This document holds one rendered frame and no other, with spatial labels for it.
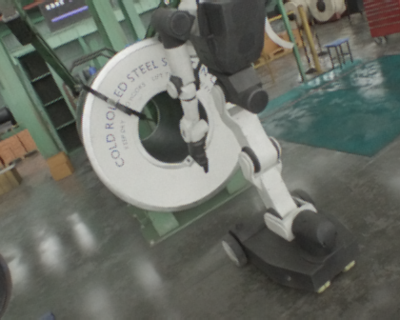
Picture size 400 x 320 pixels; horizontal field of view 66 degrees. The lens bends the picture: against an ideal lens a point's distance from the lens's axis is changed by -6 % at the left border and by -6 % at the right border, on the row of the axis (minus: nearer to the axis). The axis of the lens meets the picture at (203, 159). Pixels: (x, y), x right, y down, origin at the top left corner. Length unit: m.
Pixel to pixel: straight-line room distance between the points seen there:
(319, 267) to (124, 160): 1.32
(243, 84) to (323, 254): 0.83
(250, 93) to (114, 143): 1.05
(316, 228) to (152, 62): 1.40
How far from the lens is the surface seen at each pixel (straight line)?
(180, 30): 1.24
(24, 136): 12.62
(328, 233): 1.51
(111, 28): 6.89
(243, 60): 1.36
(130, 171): 2.17
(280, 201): 1.67
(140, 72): 2.14
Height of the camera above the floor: 1.23
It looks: 19 degrees down
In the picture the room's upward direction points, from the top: 23 degrees counter-clockwise
